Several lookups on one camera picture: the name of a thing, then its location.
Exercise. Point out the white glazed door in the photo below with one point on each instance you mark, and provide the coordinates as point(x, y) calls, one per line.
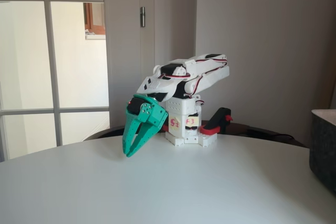
point(52, 51)

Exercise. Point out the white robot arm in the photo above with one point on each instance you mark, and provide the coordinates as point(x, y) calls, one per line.
point(210, 74)

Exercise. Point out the dark grey felt basket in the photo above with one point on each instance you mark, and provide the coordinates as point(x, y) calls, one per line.
point(324, 150)

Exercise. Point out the brown wooden window frame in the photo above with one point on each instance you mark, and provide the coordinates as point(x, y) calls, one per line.
point(87, 3)

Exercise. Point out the dark brown curved furniture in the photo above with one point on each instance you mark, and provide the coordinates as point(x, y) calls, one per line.
point(110, 132)

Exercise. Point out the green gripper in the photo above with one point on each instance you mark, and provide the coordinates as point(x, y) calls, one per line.
point(155, 118)

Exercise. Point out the yellow sticker pink F3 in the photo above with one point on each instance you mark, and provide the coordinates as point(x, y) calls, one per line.
point(190, 121)

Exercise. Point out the silver door hinge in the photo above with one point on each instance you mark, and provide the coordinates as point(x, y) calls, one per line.
point(142, 16)

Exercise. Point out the yellow sticker pink F5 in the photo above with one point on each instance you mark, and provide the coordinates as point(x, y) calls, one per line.
point(175, 123)

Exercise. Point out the black and red clamp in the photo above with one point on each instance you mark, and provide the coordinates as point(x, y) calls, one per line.
point(220, 119)
point(166, 129)

